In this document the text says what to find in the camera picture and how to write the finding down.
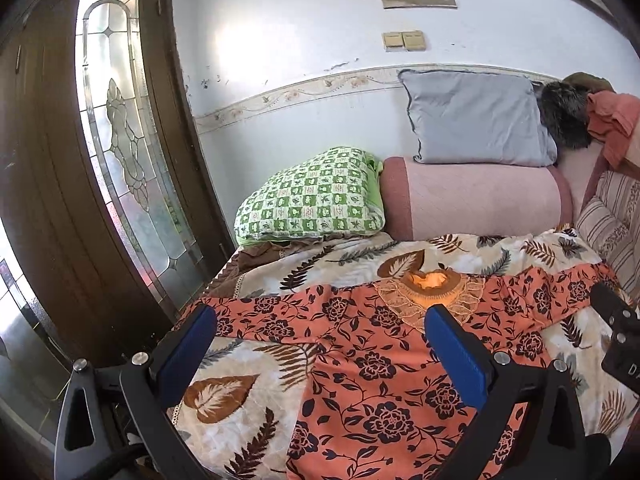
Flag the orange floral garment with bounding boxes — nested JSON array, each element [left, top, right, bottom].
[[179, 261, 622, 480]]

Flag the beige leaf-print blanket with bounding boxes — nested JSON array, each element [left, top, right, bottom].
[[201, 229, 639, 452]]

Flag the striped beige pillow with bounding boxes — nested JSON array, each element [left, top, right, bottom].
[[576, 171, 640, 301]]

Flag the wooden door with glass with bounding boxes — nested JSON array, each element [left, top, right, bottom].
[[1, 0, 232, 365]]

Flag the pink bolster pillow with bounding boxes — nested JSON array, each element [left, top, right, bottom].
[[380, 157, 573, 240]]

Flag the green white checkered pillow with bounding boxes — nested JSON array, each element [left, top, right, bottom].
[[234, 146, 385, 246]]

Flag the grey pillow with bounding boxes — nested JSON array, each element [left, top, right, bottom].
[[398, 70, 558, 167]]

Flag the olive green cloth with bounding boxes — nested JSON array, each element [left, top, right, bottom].
[[563, 72, 614, 93]]

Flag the beige wall switch plates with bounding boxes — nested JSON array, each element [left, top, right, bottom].
[[382, 30, 427, 52]]

